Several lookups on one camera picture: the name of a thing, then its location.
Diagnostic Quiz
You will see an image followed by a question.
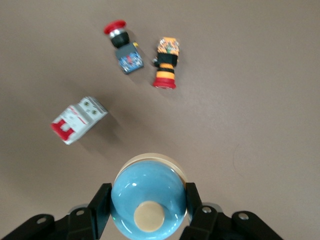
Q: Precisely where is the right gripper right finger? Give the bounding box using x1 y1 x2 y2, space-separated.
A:
179 182 286 240

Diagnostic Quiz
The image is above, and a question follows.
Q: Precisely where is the red push button switch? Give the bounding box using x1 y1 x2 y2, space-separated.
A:
103 19 145 75

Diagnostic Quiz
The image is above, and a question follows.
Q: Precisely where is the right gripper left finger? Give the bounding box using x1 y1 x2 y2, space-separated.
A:
0 182 113 240

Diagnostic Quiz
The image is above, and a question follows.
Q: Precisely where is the orange emergency stop button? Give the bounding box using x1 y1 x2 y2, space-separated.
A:
151 36 181 90

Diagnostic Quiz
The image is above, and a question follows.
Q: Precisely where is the white red circuit breaker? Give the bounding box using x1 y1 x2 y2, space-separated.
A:
49 96 109 146

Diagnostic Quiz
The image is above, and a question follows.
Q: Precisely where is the light blue call bell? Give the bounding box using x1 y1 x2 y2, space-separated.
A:
109 152 189 240

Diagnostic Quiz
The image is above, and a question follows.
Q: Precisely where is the brown table mat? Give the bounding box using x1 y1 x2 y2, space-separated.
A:
0 0 320 240

